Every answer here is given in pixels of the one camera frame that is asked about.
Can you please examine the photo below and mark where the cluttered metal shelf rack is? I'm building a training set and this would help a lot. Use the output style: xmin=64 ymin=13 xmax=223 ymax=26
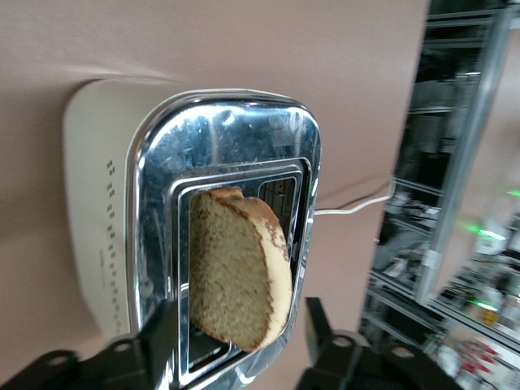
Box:
xmin=359 ymin=0 xmax=520 ymax=390

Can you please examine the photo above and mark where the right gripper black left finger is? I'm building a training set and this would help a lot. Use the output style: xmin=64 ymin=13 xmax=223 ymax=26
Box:
xmin=0 ymin=299 xmax=182 ymax=390

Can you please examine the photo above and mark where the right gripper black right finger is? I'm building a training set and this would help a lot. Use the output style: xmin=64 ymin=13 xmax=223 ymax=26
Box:
xmin=295 ymin=297 xmax=464 ymax=390

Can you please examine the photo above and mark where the chrome and cream toaster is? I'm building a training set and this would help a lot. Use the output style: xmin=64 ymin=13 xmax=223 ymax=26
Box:
xmin=63 ymin=79 xmax=324 ymax=390

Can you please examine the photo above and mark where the brown table cover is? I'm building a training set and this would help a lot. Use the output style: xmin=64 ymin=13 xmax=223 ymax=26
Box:
xmin=0 ymin=0 xmax=431 ymax=390

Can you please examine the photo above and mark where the slice of brown bread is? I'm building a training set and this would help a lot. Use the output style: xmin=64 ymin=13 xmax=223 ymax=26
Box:
xmin=188 ymin=185 xmax=293 ymax=353

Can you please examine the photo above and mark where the white toaster power cable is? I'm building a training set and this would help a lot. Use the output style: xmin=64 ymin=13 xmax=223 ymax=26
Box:
xmin=314 ymin=180 xmax=398 ymax=217

